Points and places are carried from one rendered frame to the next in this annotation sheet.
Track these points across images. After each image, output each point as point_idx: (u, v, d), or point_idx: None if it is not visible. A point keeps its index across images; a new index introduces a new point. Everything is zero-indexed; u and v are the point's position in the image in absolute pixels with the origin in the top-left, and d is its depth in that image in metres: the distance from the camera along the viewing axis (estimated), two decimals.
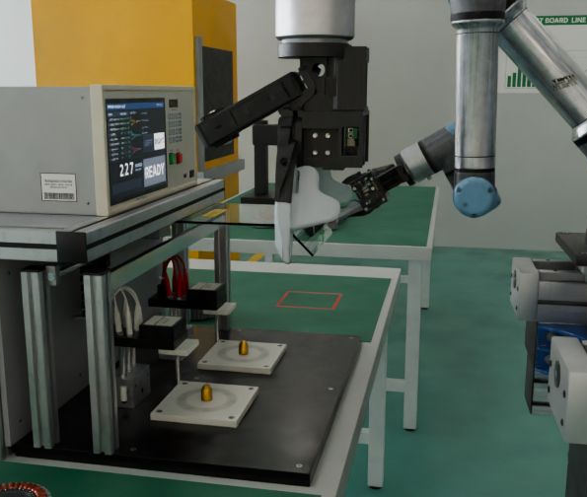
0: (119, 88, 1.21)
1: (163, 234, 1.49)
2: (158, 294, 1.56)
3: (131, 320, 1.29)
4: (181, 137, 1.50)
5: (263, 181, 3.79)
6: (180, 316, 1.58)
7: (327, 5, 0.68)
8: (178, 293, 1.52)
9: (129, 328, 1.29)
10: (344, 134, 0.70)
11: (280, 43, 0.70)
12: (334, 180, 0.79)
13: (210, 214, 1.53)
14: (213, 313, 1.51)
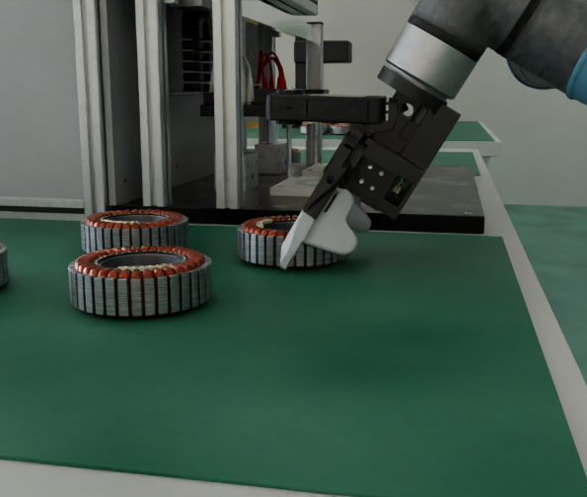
0: None
1: (206, 2, 1.00)
2: None
3: (245, 85, 1.10)
4: None
5: None
6: (275, 129, 1.40)
7: (448, 60, 0.66)
8: None
9: (243, 94, 1.10)
10: (397, 181, 0.70)
11: (387, 67, 0.69)
12: (361, 208, 0.79)
13: None
14: None
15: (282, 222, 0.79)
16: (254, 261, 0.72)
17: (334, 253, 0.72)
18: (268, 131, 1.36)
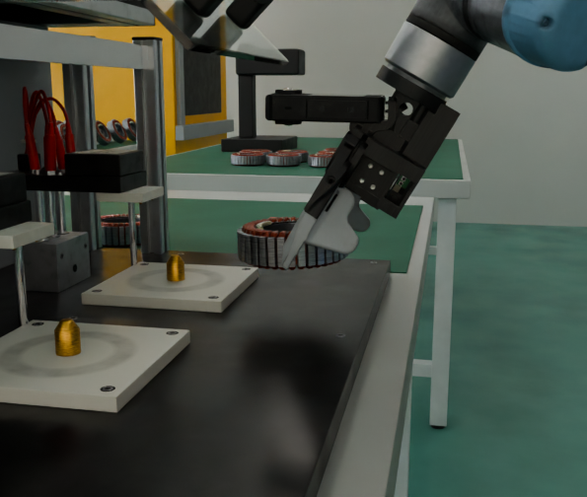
0: None
1: None
2: (18, 171, 0.84)
3: None
4: None
5: (250, 121, 3.07)
6: (61, 214, 0.86)
7: (448, 59, 0.66)
8: (48, 162, 0.80)
9: None
10: (397, 179, 0.70)
11: (386, 67, 0.69)
12: (359, 208, 0.79)
13: None
14: (114, 197, 0.79)
15: (281, 224, 0.79)
16: (256, 263, 0.72)
17: (335, 252, 0.72)
18: (38, 221, 0.82)
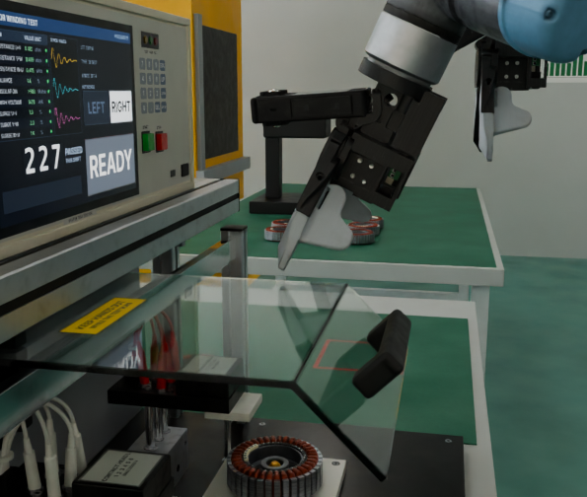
0: None
1: None
2: (126, 379, 0.90)
3: (57, 470, 0.62)
4: (165, 105, 0.84)
5: (276, 182, 3.13)
6: (164, 415, 0.92)
7: (426, 46, 0.65)
8: (160, 382, 0.86)
9: (53, 487, 0.62)
10: (387, 173, 0.69)
11: (366, 59, 0.68)
12: (359, 200, 0.78)
13: (92, 322, 0.56)
14: (222, 416, 0.85)
15: (267, 445, 0.91)
16: (239, 496, 0.85)
17: (308, 491, 0.84)
18: (148, 432, 0.88)
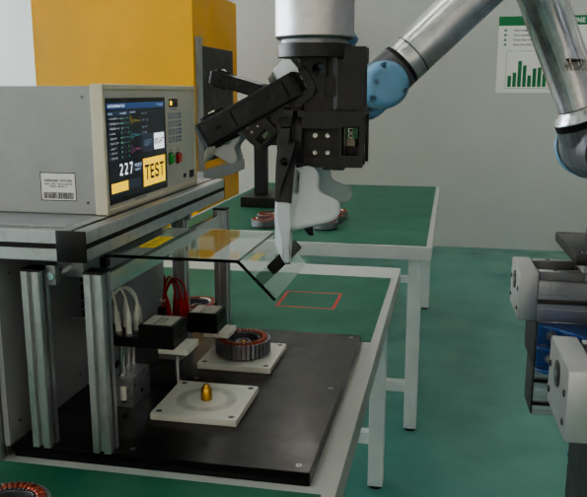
0: (118, 87, 1.21)
1: (88, 270, 1.18)
2: None
3: (131, 319, 1.29)
4: (181, 137, 1.50)
5: (263, 181, 3.79)
6: None
7: (327, 5, 0.68)
8: (179, 316, 1.53)
9: (129, 327, 1.28)
10: (344, 134, 0.70)
11: (280, 43, 0.70)
12: (334, 180, 0.79)
13: (151, 244, 1.22)
14: (213, 335, 1.52)
15: (239, 332, 1.57)
16: (222, 356, 1.51)
17: (260, 353, 1.50)
18: None
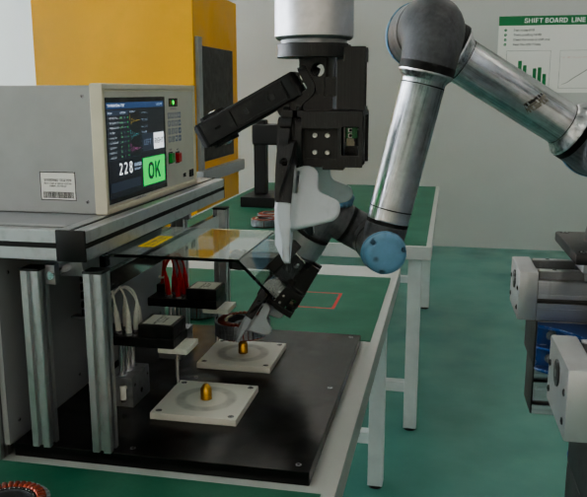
0: (118, 86, 1.21)
1: (88, 269, 1.18)
2: (158, 293, 1.56)
3: (130, 319, 1.29)
4: (181, 136, 1.50)
5: (262, 181, 3.79)
6: (179, 316, 1.58)
7: (326, 5, 0.68)
8: (178, 292, 1.52)
9: (128, 327, 1.28)
10: (344, 134, 0.70)
11: (279, 43, 0.70)
12: (334, 180, 0.79)
13: (150, 244, 1.22)
14: (212, 312, 1.51)
15: (238, 316, 1.56)
16: (224, 338, 1.50)
17: None
18: None
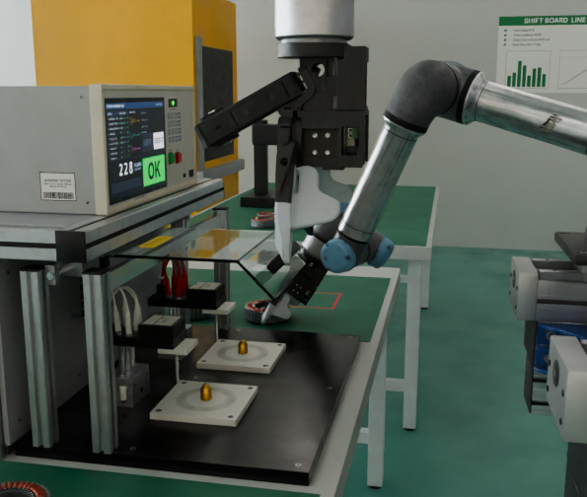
0: (118, 87, 1.21)
1: None
2: (157, 293, 1.56)
3: (130, 319, 1.29)
4: (180, 137, 1.50)
5: (262, 181, 3.79)
6: (179, 316, 1.58)
7: (326, 5, 0.68)
8: (177, 292, 1.52)
9: (128, 327, 1.29)
10: (344, 134, 0.70)
11: (280, 43, 0.70)
12: (334, 180, 0.79)
13: (150, 244, 1.22)
14: (212, 312, 1.51)
15: (262, 303, 1.91)
16: (252, 320, 1.85)
17: (283, 318, 1.85)
18: None
